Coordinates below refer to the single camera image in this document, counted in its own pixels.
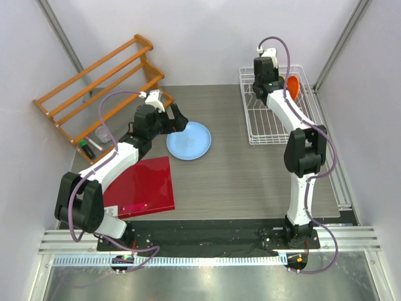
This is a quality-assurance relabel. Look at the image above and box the light blue plate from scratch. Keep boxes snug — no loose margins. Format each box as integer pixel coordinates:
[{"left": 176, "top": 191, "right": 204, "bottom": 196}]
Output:
[{"left": 166, "top": 122, "right": 212, "bottom": 161}]

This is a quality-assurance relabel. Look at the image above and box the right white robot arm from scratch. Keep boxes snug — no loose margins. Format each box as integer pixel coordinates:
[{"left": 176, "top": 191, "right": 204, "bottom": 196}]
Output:
[{"left": 253, "top": 56, "right": 327, "bottom": 248}]

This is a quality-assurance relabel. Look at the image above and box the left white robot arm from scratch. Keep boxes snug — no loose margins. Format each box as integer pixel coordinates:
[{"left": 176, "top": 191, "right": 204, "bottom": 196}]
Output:
[{"left": 55, "top": 103, "right": 188, "bottom": 250}]

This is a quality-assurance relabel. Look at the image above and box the orange wooden rack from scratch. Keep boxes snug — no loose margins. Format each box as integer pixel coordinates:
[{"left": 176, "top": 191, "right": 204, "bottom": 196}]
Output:
[{"left": 33, "top": 34, "right": 165, "bottom": 149}]

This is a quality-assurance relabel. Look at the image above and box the orange plate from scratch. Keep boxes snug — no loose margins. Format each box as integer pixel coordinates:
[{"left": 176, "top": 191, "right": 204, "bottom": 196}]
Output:
[{"left": 287, "top": 75, "right": 300, "bottom": 102}]

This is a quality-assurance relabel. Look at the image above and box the clear plastic cup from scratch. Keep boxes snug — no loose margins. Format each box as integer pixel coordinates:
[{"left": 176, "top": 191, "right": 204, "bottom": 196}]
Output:
[{"left": 95, "top": 125, "right": 112, "bottom": 144}]

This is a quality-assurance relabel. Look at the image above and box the white pink pen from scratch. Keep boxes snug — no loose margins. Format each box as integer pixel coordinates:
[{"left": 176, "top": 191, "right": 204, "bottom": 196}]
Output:
[{"left": 85, "top": 136, "right": 104, "bottom": 152}]

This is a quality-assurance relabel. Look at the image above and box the red acrylic board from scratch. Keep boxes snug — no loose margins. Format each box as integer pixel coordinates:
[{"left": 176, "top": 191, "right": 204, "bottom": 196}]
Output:
[{"left": 103, "top": 156, "right": 175, "bottom": 219}]

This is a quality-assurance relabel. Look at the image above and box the green highlighter marker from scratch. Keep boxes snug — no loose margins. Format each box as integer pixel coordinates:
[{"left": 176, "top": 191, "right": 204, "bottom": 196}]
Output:
[{"left": 78, "top": 140, "right": 95, "bottom": 160}]

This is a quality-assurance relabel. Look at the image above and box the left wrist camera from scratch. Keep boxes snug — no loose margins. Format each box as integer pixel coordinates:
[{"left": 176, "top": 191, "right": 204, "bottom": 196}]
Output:
[{"left": 138, "top": 89, "right": 165, "bottom": 113}]

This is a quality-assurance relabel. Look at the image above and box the white wire dish rack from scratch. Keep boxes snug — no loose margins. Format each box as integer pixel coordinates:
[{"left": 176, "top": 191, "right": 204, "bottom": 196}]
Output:
[{"left": 239, "top": 65, "right": 325, "bottom": 145}]

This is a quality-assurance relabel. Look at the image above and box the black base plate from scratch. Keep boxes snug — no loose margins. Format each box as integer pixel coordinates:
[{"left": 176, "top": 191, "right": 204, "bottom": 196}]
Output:
[{"left": 96, "top": 219, "right": 321, "bottom": 258}]

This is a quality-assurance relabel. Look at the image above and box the white slotted cable duct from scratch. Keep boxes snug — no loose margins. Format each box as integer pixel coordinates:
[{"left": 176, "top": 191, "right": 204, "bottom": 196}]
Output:
[{"left": 53, "top": 253, "right": 288, "bottom": 267}]

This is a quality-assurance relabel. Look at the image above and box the aluminium rail frame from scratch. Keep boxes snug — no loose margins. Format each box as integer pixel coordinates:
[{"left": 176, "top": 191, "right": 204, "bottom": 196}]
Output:
[{"left": 38, "top": 226, "right": 382, "bottom": 253}]

